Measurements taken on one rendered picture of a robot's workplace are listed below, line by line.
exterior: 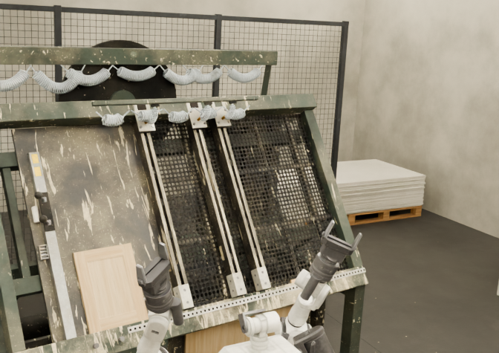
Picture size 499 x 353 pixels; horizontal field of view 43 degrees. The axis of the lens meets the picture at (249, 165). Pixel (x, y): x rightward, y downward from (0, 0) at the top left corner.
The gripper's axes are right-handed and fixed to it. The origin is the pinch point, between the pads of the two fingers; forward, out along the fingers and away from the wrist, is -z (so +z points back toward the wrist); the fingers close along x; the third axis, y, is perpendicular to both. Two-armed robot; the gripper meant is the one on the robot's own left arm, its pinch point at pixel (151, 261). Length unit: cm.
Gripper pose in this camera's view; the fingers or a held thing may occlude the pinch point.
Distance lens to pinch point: 193.8
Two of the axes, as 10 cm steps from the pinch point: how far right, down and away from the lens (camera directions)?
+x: 5.2, -5.2, 6.8
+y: 8.5, 2.8, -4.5
